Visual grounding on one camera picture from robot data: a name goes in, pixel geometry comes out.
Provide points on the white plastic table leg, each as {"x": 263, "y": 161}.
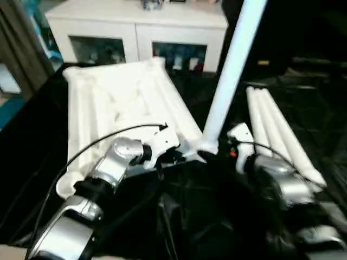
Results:
{"x": 254, "y": 119}
{"x": 287, "y": 135}
{"x": 268, "y": 124}
{"x": 233, "y": 67}

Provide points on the white plastic table top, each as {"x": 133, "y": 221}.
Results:
{"x": 108, "y": 89}

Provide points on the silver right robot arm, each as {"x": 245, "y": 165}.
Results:
{"x": 284, "y": 173}

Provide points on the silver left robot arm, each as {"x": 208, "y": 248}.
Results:
{"x": 119, "y": 154}

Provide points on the black plastic mat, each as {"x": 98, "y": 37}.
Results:
{"x": 189, "y": 216}

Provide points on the white cabinet with glass doors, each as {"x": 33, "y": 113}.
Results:
{"x": 135, "y": 19}

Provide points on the dark grey device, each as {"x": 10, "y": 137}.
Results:
{"x": 151, "y": 5}

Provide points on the teal plastic stool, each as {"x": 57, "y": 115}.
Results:
{"x": 52, "y": 55}

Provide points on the blue floor mat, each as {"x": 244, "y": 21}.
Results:
{"x": 11, "y": 111}

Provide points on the grey curtain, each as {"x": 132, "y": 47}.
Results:
{"x": 19, "y": 48}

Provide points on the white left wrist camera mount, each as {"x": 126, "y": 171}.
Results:
{"x": 162, "y": 138}

